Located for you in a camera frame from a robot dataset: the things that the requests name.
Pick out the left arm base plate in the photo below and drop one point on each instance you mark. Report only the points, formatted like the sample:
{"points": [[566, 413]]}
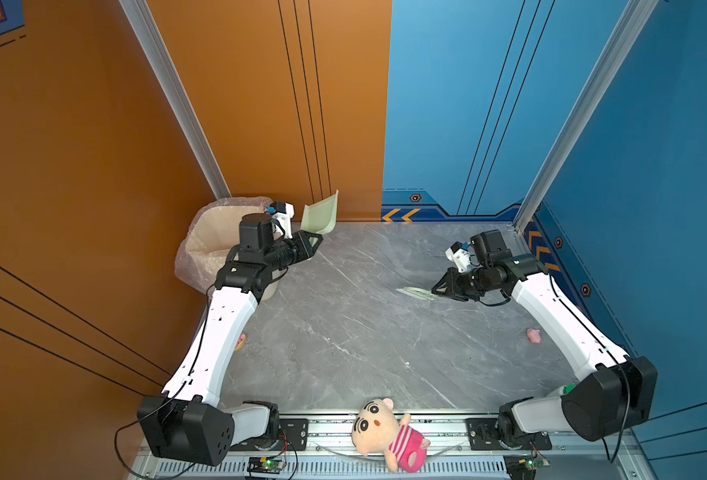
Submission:
{"points": [[295, 430]]}

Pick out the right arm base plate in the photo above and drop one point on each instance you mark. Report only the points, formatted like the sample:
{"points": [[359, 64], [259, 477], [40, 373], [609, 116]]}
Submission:
{"points": [[484, 433]]}

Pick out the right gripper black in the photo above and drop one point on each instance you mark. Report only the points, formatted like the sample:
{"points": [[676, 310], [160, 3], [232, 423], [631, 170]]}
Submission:
{"points": [[450, 286]]}

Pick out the green dustpan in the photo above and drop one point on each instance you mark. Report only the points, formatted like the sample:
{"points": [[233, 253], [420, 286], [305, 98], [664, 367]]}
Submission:
{"points": [[320, 217]]}

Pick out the pink scrap near wall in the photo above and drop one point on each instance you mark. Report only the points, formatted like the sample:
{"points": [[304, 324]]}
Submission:
{"points": [[534, 336]]}

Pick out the green circuit board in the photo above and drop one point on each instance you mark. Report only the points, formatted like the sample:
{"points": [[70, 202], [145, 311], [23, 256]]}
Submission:
{"points": [[265, 468], [525, 468]]}

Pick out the aluminium front rail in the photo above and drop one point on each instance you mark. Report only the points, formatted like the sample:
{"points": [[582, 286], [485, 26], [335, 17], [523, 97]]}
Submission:
{"points": [[330, 454]]}

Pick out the cream trash bin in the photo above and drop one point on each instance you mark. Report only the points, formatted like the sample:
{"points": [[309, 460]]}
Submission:
{"points": [[221, 252]]}

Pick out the white bottle green cap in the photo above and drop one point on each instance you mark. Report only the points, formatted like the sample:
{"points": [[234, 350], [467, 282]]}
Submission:
{"points": [[567, 389]]}

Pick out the plush doll pink shirt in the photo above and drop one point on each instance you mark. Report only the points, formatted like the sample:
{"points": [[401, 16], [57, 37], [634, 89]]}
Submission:
{"points": [[377, 430]]}

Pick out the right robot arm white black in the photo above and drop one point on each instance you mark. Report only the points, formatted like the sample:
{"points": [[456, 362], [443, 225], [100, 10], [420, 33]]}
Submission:
{"points": [[613, 392]]}

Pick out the green hand brush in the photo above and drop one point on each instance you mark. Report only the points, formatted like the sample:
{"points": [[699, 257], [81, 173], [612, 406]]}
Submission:
{"points": [[418, 293]]}

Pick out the clear plastic bin liner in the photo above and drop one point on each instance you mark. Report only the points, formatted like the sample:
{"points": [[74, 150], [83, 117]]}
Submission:
{"points": [[209, 240]]}

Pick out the pink toy donut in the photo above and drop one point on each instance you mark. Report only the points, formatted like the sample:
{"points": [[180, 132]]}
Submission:
{"points": [[240, 342]]}

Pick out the left green circuit board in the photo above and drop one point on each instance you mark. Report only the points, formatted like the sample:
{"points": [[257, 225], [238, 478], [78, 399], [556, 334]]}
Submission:
{"points": [[265, 468]]}

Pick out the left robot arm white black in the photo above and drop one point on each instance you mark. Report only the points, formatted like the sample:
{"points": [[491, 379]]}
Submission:
{"points": [[186, 422]]}

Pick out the right green circuit board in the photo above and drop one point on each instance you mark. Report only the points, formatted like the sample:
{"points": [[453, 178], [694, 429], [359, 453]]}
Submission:
{"points": [[525, 468]]}

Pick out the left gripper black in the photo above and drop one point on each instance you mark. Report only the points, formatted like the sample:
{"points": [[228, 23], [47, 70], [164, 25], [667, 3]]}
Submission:
{"points": [[298, 240]]}

